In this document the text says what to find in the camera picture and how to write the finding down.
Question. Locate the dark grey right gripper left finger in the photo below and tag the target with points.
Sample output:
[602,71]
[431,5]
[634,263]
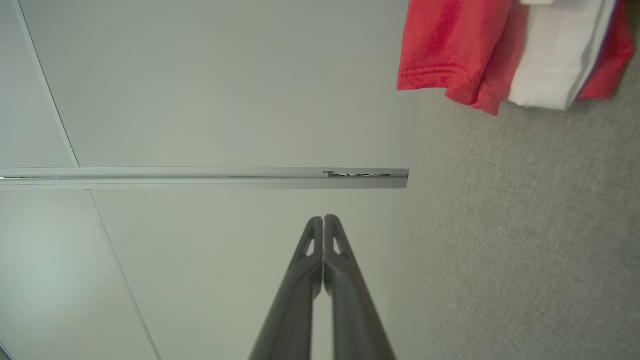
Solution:
[295,300]

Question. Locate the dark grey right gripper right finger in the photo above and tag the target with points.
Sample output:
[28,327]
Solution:
[352,305]

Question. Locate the red white basketball jersey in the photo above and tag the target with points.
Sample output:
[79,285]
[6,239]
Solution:
[450,45]

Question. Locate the red shorts with white stripe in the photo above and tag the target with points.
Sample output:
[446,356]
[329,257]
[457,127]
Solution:
[612,60]

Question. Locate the grey fabric sofa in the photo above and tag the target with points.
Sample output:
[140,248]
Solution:
[525,225]

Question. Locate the grey metal partition post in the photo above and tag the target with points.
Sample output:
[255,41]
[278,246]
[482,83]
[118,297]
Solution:
[200,177]

